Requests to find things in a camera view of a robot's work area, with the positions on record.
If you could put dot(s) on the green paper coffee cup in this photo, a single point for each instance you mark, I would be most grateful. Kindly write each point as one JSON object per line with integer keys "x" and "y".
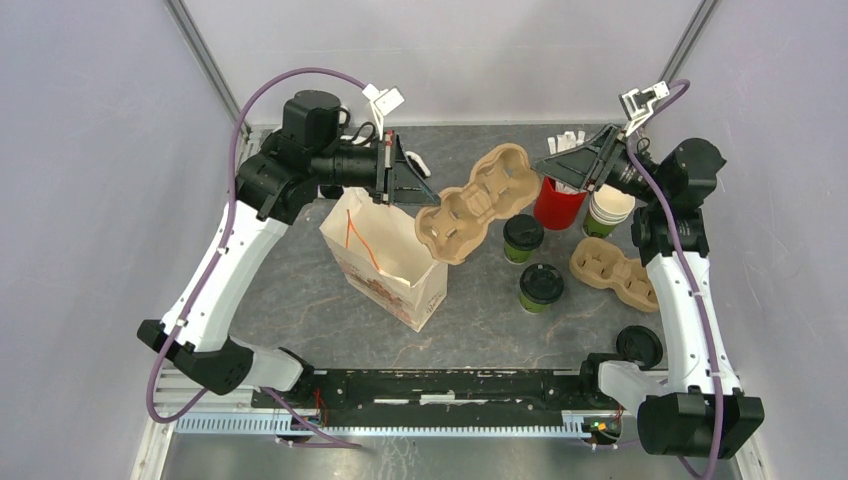
{"x": 517, "y": 252}

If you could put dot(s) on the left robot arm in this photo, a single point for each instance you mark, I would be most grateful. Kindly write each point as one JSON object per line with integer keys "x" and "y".
{"x": 271, "y": 188}

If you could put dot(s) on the metal cable duct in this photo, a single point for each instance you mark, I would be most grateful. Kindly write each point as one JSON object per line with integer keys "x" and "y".
{"x": 283, "y": 425}

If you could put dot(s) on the stack of paper cups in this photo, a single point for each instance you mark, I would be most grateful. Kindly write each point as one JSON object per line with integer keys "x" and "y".
{"x": 608, "y": 207}

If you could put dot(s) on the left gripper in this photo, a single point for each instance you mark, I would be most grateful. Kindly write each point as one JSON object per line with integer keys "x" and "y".
{"x": 397, "y": 181}

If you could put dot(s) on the black white striped cloth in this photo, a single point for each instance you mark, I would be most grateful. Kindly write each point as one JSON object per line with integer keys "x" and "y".
{"x": 418, "y": 164}

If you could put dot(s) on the red straw holder cup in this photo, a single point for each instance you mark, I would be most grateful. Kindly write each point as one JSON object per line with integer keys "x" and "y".
{"x": 555, "y": 209}

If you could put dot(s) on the brown cardboard cup carrier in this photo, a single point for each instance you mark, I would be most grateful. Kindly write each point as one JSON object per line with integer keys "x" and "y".
{"x": 500, "y": 185}

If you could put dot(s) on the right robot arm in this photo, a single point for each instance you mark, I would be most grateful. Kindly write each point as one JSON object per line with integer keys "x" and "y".
{"x": 701, "y": 410}

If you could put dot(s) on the black cup lid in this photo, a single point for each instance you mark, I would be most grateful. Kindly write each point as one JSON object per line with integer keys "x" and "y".
{"x": 523, "y": 232}
{"x": 640, "y": 345}
{"x": 541, "y": 284}

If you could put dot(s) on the paper takeout bag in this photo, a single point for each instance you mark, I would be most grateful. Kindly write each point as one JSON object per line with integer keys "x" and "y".
{"x": 376, "y": 248}

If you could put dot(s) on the white wrapped straws bundle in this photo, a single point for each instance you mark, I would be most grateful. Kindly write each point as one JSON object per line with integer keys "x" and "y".
{"x": 566, "y": 141}

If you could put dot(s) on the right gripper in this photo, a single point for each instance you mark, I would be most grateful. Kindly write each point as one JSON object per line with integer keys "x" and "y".
{"x": 577, "y": 166}

